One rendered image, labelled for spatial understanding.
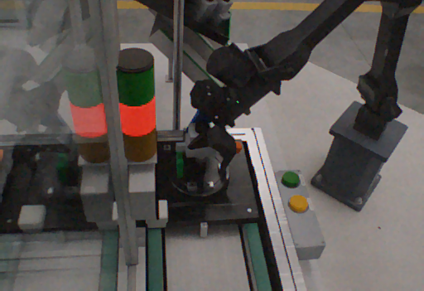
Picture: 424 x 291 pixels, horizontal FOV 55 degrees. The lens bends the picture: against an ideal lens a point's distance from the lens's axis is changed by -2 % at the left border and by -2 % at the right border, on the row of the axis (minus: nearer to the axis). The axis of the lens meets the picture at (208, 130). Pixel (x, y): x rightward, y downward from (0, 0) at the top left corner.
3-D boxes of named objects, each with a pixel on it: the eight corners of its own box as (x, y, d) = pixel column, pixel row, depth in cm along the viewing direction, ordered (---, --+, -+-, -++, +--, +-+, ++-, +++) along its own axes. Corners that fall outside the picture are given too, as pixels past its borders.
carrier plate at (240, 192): (240, 143, 106) (242, 138, 105) (258, 223, 89) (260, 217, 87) (146, 147, 103) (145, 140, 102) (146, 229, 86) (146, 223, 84)
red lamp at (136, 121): (155, 111, 58) (155, 83, 55) (156, 136, 55) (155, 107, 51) (119, 112, 58) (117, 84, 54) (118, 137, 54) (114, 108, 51)
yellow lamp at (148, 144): (156, 137, 62) (155, 111, 58) (156, 162, 58) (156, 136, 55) (122, 138, 61) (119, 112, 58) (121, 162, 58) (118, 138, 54)
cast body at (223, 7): (225, 25, 102) (240, 2, 97) (216, 28, 98) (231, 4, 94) (200, 2, 103) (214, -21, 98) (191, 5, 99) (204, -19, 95)
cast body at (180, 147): (214, 142, 91) (216, 118, 86) (216, 157, 88) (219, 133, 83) (175, 143, 90) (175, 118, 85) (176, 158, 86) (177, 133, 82)
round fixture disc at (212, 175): (224, 153, 101) (225, 147, 99) (233, 200, 90) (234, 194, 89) (166, 155, 99) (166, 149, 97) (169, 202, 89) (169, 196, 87)
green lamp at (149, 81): (155, 82, 55) (154, 50, 52) (155, 107, 51) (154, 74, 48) (117, 83, 54) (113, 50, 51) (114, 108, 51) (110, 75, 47)
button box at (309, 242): (295, 184, 104) (301, 167, 100) (320, 259, 89) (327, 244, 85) (268, 186, 103) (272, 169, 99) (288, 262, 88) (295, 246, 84)
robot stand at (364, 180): (380, 179, 112) (409, 126, 99) (358, 212, 104) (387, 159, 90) (333, 153, 119) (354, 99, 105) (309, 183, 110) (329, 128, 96)
